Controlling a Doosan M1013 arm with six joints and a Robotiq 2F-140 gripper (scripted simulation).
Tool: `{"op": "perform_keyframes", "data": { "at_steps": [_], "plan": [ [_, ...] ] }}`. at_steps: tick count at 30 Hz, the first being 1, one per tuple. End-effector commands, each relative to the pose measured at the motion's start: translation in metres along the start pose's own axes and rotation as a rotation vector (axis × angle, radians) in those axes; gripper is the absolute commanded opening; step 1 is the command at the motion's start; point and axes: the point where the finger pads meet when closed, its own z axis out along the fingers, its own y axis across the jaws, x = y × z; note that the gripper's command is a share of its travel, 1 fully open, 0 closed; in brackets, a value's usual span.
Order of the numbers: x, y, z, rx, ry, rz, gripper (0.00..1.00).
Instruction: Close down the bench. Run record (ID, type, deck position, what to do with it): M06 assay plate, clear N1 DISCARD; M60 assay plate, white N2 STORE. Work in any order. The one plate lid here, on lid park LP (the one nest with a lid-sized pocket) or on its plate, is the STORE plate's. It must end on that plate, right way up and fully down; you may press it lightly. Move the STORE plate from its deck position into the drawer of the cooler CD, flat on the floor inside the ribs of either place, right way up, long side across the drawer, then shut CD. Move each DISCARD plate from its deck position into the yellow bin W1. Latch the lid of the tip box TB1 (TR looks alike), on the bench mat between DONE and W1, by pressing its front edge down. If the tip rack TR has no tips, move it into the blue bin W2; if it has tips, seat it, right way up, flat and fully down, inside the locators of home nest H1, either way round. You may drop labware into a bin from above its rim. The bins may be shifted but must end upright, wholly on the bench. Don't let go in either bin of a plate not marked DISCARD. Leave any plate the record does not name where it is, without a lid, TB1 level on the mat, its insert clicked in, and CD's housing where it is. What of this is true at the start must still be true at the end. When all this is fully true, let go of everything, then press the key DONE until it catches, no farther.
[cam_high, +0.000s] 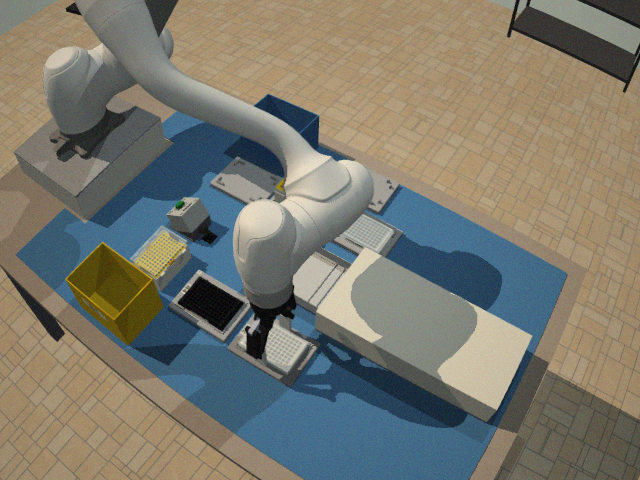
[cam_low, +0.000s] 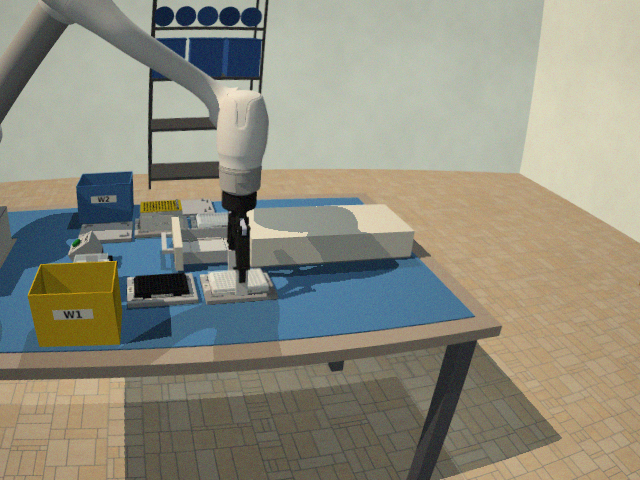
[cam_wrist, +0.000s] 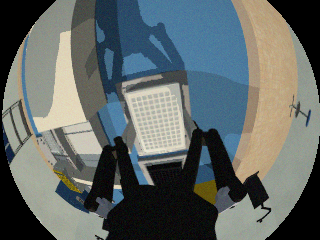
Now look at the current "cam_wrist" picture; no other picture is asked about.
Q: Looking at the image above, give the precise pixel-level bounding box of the blue bench mat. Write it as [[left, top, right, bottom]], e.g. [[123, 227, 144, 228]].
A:
[[95, 0, 249, 163]]

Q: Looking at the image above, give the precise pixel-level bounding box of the yellow open-top bin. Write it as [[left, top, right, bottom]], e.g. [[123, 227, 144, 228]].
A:
[[194, 180, 218, 205]]

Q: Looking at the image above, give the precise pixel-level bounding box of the blue open-top bin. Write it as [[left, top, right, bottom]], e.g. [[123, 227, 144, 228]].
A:
[[55, 180, 90, 214]]

